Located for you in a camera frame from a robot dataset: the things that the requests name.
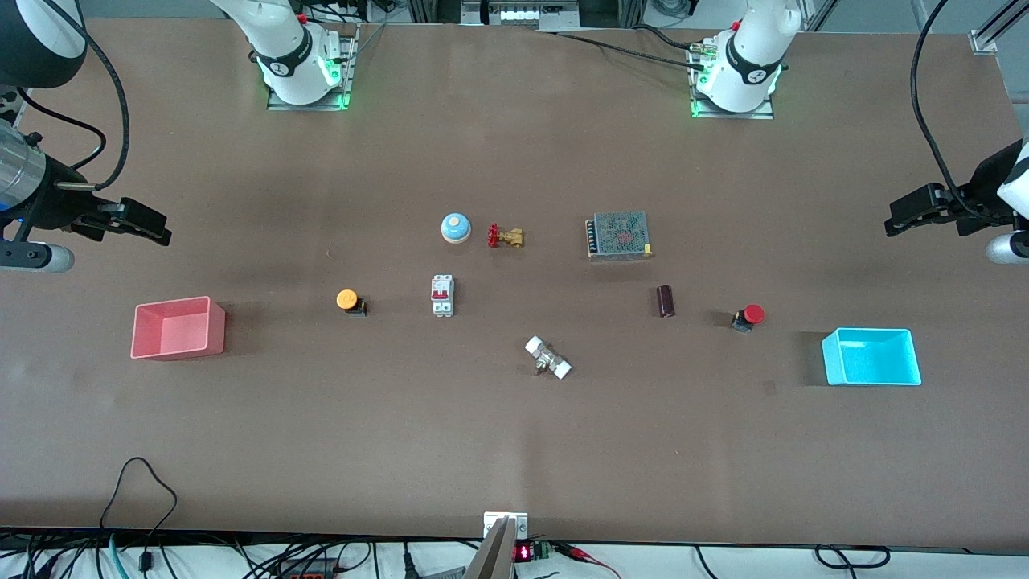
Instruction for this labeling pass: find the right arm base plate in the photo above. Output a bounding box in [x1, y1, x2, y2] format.
[267, 24, 359, 112]

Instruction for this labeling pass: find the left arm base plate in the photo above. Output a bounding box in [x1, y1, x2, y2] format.
[690, 40, 775, 120]

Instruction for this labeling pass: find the grey camera mount pole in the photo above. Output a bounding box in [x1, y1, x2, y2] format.
[465, 517, 517, 579]

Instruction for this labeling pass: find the grey power strip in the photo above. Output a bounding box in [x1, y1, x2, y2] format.
[482, 2, 581, 27]

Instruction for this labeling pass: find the black coiled cable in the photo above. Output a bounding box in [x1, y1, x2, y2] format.
[814, 545, 892, 570]

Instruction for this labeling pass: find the silver metal bracket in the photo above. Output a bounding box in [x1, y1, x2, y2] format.
[483, 511, 530, 541]

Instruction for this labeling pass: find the white-capped metal fitting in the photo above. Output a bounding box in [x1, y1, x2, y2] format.
[524, 335, 573, 380]

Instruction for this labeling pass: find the cyan plastic box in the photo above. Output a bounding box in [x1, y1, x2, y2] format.
[821, 327, 922, 387]

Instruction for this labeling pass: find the black looped cable with plug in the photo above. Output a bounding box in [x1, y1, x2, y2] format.
[98, 457, 179, 572]

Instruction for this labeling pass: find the red clip lead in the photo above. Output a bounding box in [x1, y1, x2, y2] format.
[555, 543, 624, 579]

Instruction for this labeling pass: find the metal mesh power supply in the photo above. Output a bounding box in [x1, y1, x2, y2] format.
[584, 211, 654, 262]

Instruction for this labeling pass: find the aluminium extrusion with bracket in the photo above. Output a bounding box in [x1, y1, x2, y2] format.
[969, 0, 1029, 55]

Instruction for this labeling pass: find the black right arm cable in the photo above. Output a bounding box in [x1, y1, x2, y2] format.
[16, 0, 131, 192]

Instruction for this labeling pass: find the black table cable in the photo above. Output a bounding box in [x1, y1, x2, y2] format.
[535, 29, 707, 72]
[631, 24, 699, 51]

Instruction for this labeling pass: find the pink plastic box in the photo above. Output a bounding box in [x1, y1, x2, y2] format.
[130, 296, 227, 360]

